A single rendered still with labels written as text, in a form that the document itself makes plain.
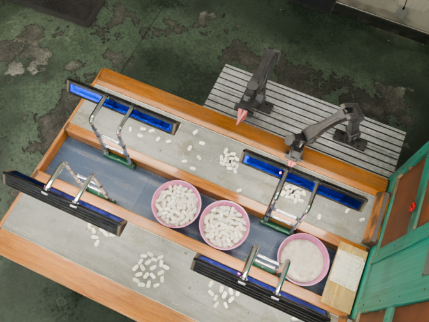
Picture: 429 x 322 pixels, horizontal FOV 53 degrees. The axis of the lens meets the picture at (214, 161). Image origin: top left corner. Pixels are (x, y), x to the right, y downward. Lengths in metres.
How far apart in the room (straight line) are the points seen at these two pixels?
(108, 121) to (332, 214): 1.38
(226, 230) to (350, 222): 0.67
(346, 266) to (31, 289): 2.02
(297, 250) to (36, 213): 1.40
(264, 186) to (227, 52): 1.65
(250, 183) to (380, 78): 1.85
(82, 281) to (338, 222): 1.36
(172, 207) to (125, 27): 2.07
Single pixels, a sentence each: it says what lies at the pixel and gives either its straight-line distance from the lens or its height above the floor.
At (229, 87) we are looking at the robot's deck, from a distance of 2.75.
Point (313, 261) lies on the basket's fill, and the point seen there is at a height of 0.74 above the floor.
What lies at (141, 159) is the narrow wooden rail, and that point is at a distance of 2.42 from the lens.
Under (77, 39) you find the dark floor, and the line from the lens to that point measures 3.97.
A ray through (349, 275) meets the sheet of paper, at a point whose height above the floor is 0.78.
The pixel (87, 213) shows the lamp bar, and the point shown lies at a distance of 2.01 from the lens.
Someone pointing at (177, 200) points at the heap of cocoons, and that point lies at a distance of 2.33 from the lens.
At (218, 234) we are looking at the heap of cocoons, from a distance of 2.30.
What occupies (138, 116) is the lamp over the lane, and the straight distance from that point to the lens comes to 2.19.
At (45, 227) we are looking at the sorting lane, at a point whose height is 0.74.
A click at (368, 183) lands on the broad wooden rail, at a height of 0.76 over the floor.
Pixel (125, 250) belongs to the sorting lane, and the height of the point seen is 0.74.
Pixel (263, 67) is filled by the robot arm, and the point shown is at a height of 1.10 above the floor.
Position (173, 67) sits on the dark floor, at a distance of 3.65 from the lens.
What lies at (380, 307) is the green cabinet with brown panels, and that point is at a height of 1.14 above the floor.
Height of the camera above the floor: 2.96
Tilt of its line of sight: 67 degrees down
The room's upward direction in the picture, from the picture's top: 3 degrees clockwise
